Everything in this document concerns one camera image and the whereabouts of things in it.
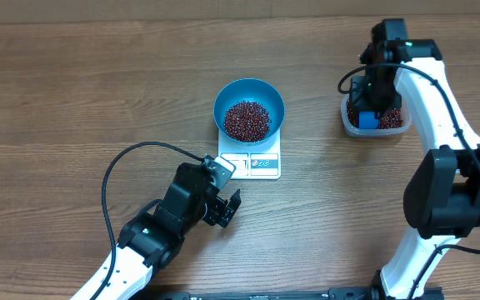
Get blue plastic scoop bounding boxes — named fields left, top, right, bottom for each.
left=357, top=111, right=380, bottom=129

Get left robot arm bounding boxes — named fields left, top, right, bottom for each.
left=72, top=157, right=241, bottom=300

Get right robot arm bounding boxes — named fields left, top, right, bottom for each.
left=329, top=18, right=480, bottom=299

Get white digital kitchen scale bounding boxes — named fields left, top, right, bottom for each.
left=218, top=130, right=282, bottom=180

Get red beans in bowl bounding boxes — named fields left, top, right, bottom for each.
left=223, top=101, right=272, bottom=143

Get teal blue bowl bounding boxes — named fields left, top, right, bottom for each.
left=213, top=78, right=286, bottom=142

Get red adzuki beans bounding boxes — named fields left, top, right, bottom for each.
left=346, top=100, right=404, bottom=129

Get clear plastic bean container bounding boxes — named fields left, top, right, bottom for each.
left=340, top=94, right=413, bottom=138

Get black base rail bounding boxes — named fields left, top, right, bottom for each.
left=131, top=286, right=445, bottom=300

